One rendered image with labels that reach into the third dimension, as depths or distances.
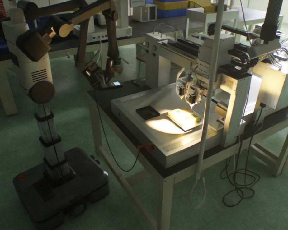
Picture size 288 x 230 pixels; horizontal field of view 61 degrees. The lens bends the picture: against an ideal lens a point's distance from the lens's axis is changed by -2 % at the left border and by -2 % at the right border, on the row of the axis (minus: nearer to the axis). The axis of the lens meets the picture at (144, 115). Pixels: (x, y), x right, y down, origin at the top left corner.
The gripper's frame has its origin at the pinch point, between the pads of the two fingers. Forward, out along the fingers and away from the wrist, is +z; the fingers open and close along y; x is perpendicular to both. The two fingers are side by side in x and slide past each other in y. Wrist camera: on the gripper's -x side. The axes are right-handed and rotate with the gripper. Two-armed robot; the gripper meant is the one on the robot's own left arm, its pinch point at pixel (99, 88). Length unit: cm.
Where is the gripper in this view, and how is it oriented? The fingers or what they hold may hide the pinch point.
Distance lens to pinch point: 200.5
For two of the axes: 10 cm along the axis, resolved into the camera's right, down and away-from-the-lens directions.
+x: -7.8, 6.2, -0.4
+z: 4.5, 6.1, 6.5
